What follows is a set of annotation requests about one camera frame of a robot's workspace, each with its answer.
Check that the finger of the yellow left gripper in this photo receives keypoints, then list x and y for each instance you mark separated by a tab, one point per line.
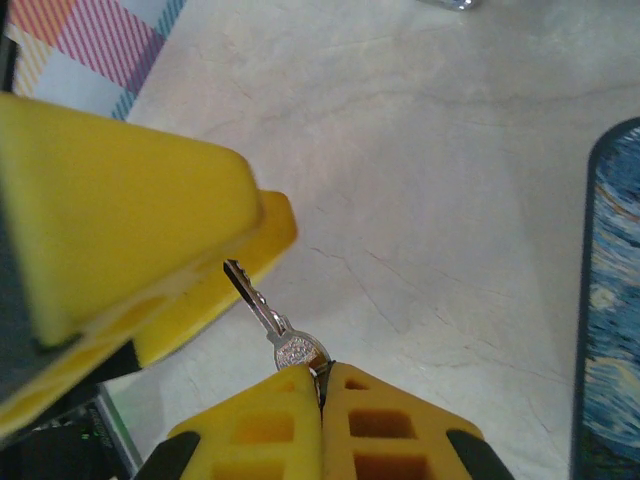
235	280
125	215

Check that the silver padlock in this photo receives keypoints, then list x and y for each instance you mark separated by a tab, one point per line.
450	4

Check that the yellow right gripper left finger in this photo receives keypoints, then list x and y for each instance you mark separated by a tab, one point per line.
260	435

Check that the starry night print mat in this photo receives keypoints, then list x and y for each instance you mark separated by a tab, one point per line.
612	310

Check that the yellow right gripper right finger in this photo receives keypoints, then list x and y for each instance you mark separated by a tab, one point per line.
395	435

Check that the silver key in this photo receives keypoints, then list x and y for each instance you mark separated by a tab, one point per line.
280	325

